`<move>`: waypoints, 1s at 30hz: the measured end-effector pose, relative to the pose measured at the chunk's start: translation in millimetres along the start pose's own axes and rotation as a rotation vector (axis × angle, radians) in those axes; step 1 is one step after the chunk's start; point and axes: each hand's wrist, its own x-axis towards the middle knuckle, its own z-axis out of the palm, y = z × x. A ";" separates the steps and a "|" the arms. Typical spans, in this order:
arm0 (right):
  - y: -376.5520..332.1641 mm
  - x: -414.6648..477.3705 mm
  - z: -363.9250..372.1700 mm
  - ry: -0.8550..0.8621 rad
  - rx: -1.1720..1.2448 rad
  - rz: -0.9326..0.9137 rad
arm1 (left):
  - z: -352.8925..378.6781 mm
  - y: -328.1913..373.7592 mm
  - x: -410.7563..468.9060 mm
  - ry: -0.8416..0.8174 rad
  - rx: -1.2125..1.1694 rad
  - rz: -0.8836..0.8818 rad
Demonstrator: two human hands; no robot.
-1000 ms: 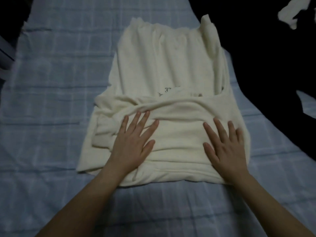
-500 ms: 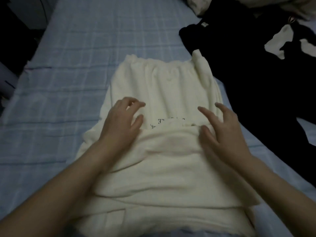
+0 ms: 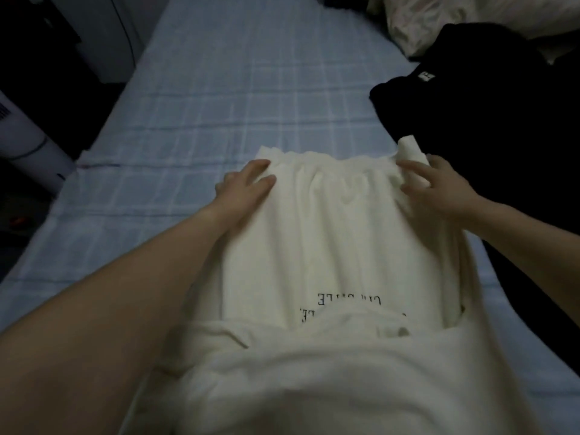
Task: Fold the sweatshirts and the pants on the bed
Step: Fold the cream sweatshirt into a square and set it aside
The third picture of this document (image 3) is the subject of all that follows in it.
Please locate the person's left hand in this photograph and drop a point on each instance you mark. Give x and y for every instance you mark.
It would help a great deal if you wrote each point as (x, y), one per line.
(240, 194)

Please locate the person's right hand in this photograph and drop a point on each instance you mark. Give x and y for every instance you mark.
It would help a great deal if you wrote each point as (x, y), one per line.
(446, 190)

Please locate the person's left fingers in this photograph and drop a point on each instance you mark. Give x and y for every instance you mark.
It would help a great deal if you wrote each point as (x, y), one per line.
(258, 169)

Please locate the person's right fingers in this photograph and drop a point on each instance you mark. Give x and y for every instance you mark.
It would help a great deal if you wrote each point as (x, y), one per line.
(414, 169)

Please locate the white hooded sweatshirt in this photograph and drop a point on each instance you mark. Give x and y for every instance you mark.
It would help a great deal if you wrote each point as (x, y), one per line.
(344, 249)

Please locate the person's left forearm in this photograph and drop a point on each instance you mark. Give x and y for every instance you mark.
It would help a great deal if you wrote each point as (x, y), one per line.
(113, 312)

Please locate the person's right forearm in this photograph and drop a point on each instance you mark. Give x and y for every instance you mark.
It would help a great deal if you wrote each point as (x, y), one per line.
(530, 242)

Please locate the blue plaid bed sheet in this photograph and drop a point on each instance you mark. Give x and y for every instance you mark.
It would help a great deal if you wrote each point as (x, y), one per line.
(226, 86)

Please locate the black garment with white label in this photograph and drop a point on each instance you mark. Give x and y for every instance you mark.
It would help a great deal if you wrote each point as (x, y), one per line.
(494, 113)

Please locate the beige pillow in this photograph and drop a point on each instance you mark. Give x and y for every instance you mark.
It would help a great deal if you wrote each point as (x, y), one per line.
(435, 22)

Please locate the white cabinet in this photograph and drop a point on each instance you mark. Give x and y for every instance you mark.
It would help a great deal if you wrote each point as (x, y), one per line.
(108, 31)

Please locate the white cylindrical appliance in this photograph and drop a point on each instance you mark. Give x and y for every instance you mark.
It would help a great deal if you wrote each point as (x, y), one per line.
(31, 149)

